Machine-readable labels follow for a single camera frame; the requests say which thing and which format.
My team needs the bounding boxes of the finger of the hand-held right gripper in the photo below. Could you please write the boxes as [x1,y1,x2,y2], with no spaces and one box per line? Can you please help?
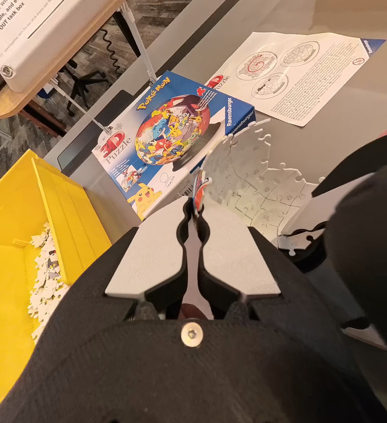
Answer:
[280,190,333,237]

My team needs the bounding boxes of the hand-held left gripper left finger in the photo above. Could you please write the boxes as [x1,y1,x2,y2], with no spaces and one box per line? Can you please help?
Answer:
[105,196,189,312]

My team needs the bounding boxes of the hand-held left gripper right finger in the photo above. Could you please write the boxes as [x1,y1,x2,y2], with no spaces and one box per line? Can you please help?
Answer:
[196,200,281,315]

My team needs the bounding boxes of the black round ball stand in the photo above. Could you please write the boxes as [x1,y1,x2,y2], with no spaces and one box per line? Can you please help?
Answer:
[279,225,328,271]

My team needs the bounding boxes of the partly built puzzle ball shell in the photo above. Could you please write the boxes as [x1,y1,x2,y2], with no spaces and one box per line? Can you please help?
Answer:
[193,118,326,256]

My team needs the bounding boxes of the yellow plastic bin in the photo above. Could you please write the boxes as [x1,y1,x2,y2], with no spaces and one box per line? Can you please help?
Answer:
[0,149,113,423]

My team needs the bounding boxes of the pile of loose puzzle pieces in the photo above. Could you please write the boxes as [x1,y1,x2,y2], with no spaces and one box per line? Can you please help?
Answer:
[26,221,70,344]

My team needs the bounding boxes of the blue puzzle box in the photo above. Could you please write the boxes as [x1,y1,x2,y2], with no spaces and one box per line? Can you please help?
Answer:
[92,70,255,221]

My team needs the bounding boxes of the white instruction sheet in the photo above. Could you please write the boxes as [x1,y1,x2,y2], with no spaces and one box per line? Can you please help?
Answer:
[205,31,386,127]

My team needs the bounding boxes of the black office chair base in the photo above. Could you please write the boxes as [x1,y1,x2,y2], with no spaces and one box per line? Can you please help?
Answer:
[60,63,108,117]

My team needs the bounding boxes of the light wooden side table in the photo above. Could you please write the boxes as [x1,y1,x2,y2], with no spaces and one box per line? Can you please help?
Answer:
[0,0,125,119]

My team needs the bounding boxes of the white instruction sign board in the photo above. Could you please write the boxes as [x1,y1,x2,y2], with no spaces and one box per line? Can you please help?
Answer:
[0,0,114,94]

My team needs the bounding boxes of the black coiled cable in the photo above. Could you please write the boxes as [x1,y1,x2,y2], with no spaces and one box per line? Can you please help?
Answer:
[100,28,122,71]

